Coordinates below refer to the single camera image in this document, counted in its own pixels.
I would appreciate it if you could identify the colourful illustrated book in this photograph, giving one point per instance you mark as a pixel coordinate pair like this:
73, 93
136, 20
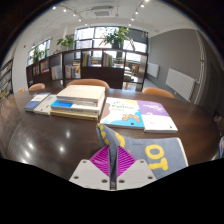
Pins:
121, 111

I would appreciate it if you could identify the grey towel with yellow letters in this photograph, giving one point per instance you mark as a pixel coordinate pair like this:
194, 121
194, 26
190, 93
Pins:
156, 150

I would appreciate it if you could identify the small white wall radiator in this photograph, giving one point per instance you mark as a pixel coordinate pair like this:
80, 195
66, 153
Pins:
153, 70

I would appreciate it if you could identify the small blue book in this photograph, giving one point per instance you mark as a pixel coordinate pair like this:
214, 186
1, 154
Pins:
35, 102

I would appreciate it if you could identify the ceiling spot lights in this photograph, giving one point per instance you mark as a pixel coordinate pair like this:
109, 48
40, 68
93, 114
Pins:
65, 10

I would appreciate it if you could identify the large cream book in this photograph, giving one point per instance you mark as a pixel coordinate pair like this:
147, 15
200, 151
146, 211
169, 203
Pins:
81, 93

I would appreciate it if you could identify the yellow-edged flat book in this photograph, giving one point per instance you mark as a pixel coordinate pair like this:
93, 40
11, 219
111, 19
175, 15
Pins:
73, 115

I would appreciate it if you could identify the potted green plants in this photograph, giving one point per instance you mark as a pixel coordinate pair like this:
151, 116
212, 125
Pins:
116, 36

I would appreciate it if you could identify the blue and red book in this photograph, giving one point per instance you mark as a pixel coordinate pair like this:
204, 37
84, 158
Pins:
221, 146

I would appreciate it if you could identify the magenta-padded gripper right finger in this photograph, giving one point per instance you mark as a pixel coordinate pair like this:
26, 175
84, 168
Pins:
138, 173

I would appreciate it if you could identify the purple and white book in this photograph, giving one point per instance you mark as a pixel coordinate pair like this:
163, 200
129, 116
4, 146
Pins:
156, 116

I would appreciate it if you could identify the large white wall radiator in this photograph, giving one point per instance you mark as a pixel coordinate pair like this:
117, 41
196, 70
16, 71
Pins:
180, 83

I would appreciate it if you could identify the wall bookshelf unit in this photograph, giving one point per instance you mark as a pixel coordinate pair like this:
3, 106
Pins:
5, 81

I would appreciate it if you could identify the ceiling air conditioner unit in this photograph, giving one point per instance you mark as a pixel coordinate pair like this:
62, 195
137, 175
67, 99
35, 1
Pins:
101, 12

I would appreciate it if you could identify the thin white book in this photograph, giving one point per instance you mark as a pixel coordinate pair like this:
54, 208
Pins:
45, 106

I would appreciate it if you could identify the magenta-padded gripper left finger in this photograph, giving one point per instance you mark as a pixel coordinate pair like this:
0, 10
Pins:
85, 173

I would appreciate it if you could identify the dark open shelf unit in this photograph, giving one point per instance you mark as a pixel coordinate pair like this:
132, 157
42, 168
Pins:
101, 74

